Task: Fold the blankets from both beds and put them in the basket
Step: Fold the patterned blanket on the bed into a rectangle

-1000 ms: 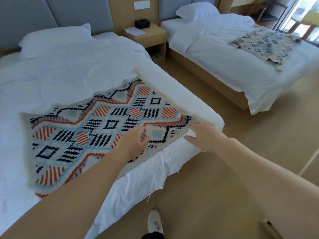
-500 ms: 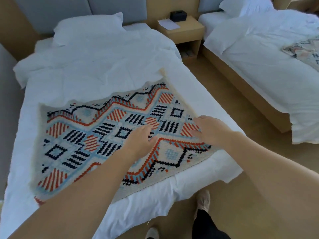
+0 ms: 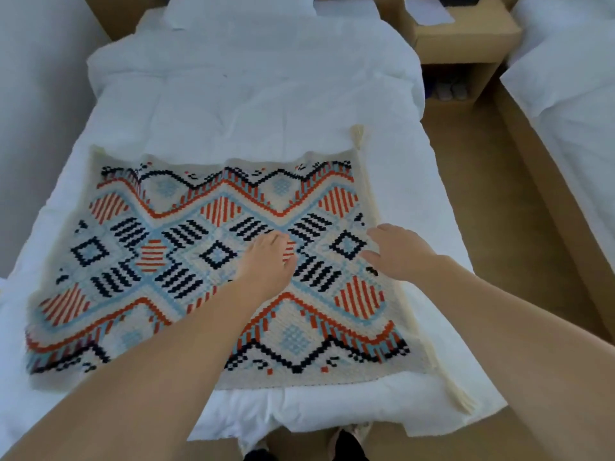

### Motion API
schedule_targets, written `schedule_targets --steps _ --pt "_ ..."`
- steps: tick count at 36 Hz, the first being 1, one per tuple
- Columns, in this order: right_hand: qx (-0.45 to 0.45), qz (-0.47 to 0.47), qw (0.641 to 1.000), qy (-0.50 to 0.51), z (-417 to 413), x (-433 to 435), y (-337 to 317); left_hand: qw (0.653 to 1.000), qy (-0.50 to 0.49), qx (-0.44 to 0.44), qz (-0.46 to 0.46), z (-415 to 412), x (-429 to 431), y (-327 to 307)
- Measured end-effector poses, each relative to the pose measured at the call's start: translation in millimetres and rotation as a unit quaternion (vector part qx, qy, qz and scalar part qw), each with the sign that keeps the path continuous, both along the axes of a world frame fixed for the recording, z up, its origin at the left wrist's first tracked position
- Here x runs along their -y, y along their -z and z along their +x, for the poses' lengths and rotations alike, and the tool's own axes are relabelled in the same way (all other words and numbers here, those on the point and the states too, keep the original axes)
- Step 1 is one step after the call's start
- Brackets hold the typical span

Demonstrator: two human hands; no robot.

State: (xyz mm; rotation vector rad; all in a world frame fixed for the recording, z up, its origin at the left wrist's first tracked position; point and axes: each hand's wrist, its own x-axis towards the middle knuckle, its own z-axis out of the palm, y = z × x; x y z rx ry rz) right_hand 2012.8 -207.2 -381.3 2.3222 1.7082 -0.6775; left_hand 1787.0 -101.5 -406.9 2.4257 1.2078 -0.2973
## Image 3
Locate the person's left hand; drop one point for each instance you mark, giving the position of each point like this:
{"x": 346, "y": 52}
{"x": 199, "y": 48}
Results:
{"x": 266, "y": 273}

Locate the person's right hand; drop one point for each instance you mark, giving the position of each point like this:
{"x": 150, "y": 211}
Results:
{"x": 403, "y": 254}

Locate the patterned woven blanket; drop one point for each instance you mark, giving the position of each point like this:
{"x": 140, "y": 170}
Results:
{"x": 158, "y": 264}

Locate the person's left forearm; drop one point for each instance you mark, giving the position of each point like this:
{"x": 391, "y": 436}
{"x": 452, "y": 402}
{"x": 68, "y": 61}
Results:
{"x": 144, "y": 388}

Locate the person's right forearm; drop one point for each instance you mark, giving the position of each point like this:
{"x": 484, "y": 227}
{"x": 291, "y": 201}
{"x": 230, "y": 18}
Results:
{"x": 528, "y": 360}

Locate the person's beige left shoe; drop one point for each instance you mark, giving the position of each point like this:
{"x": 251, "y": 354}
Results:
{"x": 247, "y": 446}

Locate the person's beige shoe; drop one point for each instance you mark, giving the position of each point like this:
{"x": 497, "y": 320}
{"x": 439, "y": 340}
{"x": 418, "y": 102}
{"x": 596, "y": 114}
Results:
{"x": 365, "y": 429}
{"x": 247, "y": 446}

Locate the person's beige right shoe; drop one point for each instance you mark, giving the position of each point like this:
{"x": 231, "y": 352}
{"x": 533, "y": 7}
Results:
{"x": 365, "y": 429}

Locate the person's black trousers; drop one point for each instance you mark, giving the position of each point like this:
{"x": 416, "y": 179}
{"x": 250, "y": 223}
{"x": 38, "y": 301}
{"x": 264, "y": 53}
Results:
{"x": 348, "y": 448}

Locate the near bed white duvet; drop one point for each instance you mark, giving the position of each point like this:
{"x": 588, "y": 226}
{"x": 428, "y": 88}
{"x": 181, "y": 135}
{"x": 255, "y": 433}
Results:
{"x": 264, "y": 91}

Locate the wooden nightstand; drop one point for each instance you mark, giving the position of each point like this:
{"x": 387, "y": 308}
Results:
{"x": 471, "y": 40}

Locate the white paper card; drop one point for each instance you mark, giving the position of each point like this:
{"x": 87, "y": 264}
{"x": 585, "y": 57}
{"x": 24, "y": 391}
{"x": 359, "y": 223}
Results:
{"x": 425, "y": 11}

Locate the white pillow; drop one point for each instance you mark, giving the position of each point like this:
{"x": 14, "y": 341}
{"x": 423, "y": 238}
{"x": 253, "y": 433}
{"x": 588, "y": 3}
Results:
{"x": 240, "y": 9}

